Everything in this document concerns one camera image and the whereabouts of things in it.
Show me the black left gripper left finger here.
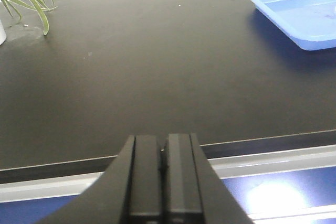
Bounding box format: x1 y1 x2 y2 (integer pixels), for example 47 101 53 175
39 135 162 223

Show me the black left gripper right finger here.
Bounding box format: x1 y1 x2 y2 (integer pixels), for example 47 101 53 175
164 133 252 223

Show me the blue lab bench cabinet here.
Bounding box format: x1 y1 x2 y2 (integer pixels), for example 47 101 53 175
1 145 335 223

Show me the blue plastic tray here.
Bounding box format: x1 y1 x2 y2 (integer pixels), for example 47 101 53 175
250 0 335 51

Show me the white plant pot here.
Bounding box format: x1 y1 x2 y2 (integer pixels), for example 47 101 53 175
0 20 7 45

